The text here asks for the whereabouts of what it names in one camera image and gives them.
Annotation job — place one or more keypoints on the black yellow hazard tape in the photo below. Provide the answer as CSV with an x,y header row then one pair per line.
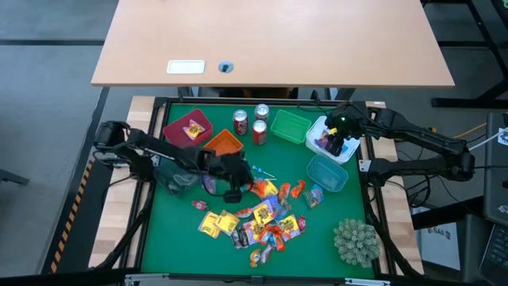
x,y
75,208

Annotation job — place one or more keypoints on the pile of candy packets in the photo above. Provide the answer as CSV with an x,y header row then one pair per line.
x,y
190,246

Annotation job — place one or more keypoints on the blue green candy pack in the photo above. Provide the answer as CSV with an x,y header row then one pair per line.
x,y
313,196

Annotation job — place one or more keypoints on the orange plastic basket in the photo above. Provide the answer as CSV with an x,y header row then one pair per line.
x,y
224,143

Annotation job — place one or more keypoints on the light wooden side board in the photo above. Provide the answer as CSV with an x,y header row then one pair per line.
x,y
119,210
401,238

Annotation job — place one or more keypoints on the black aluminium table frame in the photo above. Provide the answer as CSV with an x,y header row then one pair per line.
x,y
222,101

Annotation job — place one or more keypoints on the purple yellow Sour Patch pack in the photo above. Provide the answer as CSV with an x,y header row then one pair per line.
x,y
254,230

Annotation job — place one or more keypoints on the silver and red candy wrapper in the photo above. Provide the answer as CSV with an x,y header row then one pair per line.
x,y
266,252

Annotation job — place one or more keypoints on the pale green artificial plant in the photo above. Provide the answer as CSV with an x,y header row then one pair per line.
x,y
356,242

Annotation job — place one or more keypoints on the light wooden desk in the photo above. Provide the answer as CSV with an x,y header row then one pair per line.
x,y
278,39

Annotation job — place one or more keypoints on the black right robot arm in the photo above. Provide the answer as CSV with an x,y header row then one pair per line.
x,y
420,137

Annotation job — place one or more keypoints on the red round candy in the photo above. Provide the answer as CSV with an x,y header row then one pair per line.
x,y
199,205
301,223

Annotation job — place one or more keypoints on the black keyboard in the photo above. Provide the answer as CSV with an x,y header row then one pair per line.
x,y
498,250

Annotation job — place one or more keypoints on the smoky clear plastic bin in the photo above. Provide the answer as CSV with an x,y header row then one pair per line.
x,y
174,182

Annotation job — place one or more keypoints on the orange wrapper with striped back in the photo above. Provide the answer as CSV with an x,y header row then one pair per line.
x,y
243,213

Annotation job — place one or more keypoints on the Coca-Cola can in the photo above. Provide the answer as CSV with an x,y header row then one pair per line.
x,y
240,123

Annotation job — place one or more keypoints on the yellow candy pack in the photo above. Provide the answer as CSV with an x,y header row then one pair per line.
x,y
209,224
227,221

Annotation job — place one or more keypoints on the orange-red soda can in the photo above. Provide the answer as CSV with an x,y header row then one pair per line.
x,y
259,133

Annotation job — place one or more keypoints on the white labelled box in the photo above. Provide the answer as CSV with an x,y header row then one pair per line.
x,y
440,246

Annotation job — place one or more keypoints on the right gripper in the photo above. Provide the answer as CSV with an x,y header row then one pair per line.
x,y
349,123

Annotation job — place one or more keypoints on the silver metal bracket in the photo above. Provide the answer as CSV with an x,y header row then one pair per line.
x,y
367,282
147,278

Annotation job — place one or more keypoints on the blue lollipop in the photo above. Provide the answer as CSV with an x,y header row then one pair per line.
x,y
260,172
255,168

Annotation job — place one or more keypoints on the teal plastic bin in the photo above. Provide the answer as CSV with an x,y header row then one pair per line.
x,y
325,175

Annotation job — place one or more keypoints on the yellow wrapper with barcode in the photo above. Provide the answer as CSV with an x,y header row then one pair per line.
x,y
255,257

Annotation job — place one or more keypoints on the black furniture leg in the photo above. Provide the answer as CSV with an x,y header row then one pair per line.
x,y
14,177

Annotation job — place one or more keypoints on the white plastic bin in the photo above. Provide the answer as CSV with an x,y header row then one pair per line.
x,y
313,143

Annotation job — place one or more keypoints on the green plastic basket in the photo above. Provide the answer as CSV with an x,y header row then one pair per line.
x,y
291,127

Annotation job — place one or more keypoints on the red soda can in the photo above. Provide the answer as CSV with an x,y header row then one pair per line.
x,y
262,112

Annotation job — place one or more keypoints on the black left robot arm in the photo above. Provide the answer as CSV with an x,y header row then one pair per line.
x,y
158,149

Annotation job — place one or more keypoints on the purple blue candy pack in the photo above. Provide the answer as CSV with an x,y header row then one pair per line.
x,y
326,141

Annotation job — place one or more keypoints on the orange Reese's wrapper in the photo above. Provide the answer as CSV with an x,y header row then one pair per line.
x,y
259,187
273,230
279,242
297,188
283,190

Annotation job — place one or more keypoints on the black desk frame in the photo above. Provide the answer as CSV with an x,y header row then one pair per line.
x,y
468,103

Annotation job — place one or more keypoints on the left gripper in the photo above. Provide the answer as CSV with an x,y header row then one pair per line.
x,y
230,171

